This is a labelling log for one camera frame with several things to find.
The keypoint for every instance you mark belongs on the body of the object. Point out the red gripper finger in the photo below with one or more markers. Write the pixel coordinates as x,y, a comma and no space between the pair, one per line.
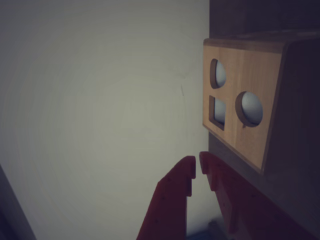
250,212
170,205

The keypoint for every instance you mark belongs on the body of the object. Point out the wooden shape sorter box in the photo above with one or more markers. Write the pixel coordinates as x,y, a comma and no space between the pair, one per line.
250,75

